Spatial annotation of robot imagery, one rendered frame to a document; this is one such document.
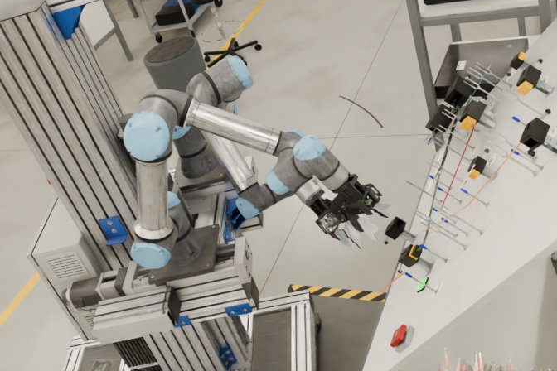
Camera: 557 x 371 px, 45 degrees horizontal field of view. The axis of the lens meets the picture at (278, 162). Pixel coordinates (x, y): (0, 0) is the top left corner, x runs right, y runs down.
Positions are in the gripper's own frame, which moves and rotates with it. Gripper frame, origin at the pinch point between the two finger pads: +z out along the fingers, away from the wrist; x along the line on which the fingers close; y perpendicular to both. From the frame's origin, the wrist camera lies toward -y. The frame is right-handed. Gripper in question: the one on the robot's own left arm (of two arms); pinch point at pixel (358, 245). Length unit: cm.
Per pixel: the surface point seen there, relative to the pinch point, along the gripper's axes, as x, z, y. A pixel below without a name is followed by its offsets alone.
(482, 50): 70, -27, -96
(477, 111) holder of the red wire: 52, -7, -25
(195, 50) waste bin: -71, -194, -275
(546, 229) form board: 47, 23, 54
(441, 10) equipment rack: 67, -45, -55
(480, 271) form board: 28, 23, 37
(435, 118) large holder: 40, -16, -48
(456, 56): 61, -33, -95
